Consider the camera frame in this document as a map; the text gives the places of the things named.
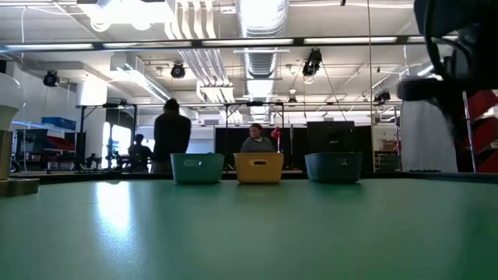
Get silver air duct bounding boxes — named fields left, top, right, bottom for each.
left=236, top=0, right=289, bottom=122

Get white cloth panel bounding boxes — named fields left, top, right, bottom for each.
left=400, top=99, right=458, bottom=173

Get green table mat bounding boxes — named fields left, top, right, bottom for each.
left=0, top=173, right=498, bottom=280

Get black partition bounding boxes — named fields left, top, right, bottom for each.
left=214, top=127, right=308, bottom=171

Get red object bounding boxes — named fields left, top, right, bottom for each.
left=271, top=126, right=282, bottom=153

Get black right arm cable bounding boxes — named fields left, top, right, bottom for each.
left=423, top=0, right=474, bottom=85

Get metal pole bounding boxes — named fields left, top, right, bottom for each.
left=461, top=91, right=478, bottom=174

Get overhead light bar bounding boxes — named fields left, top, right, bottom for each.
left=0, top=36, right=460, bottom=51

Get white bulb brass lamp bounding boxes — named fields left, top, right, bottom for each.
left=0, top=72, right=40, bottom=198

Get orange plastic bin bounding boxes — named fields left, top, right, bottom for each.
left=233, top=152, right=285, bottom=184

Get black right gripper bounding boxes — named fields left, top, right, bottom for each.
left=397, top=38, right=498, bottom=131

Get red shelving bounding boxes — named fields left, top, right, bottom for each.
left=457, top=89, right=498, bottom=174

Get white ceiling pipes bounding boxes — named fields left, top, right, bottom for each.
left=165, top=0, right=237, bottom=104

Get person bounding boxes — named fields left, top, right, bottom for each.
left=240, top=123, right=277, bottom=154
left=127, top=134, right=154, bottom=173
left=150, top=98, right=192, bottom=175

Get teal plastic bin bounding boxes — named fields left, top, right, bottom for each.
left=170, top=152, right=226, bottom=185

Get black screen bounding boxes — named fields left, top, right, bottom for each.
left=306, top=121, right=356, bottom=155

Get black hanging camera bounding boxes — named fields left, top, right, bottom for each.
left=301, top=47, right=324, bottom=78
left=373, top=89, right=392, bottom=105
left=42, top=69, right=61, bottom=88
left=170, top=61, right=187, bottom=80

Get blue storage box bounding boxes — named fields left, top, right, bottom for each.
left=40, top=116, right=78, bottom=131

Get thin hanging cable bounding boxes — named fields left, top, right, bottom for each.
left=366, top=0, right=375, bottom=173

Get slate blue plastic bin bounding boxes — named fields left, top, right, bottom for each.
left=304, top=152, right=363, bottom=184

